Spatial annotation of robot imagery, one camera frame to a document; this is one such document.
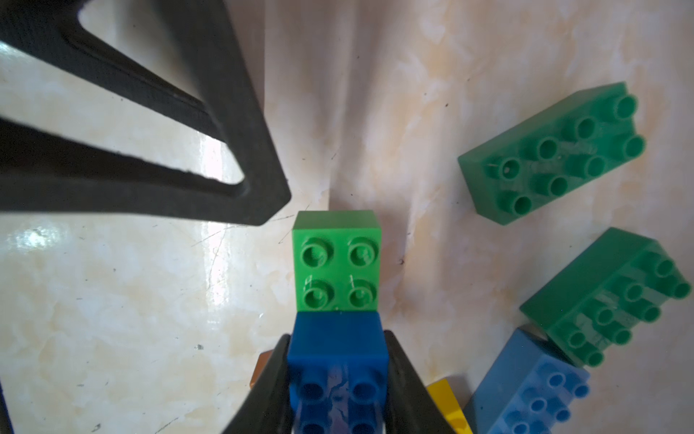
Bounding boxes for light green lego brick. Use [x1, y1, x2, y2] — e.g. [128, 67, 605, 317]
[292, 210, 382, 312]

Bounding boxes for brown 2x2 lego brick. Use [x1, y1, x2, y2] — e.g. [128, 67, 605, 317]
[249, 350, 273, 389]

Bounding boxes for light blue brick upper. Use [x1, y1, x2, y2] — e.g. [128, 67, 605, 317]
[464, 328, 590, 433]

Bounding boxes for dark green brick right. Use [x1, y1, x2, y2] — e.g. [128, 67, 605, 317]
[520, 228, 692, 368]

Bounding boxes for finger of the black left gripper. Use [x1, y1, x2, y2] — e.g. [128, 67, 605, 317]
[1, 1, 291, 226]

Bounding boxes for dark green brick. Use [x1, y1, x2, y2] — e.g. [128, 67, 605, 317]
[458, 82, 646, 225]
[520, 228, 692, 368]

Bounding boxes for blue 2x3 brick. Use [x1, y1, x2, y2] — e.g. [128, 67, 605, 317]
[287, 311, 389, 433]

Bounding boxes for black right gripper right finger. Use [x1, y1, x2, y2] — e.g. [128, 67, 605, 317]
[384, 330, 455, 434]

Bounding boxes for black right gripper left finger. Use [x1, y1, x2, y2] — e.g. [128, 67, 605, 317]
[222, 334, 294, 434]

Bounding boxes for dark green brick left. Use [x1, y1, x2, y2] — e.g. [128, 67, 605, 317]
[458, 82, 646, 225]

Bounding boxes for yellow lego brick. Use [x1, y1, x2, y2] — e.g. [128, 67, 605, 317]
[427, 379, 473, 434]

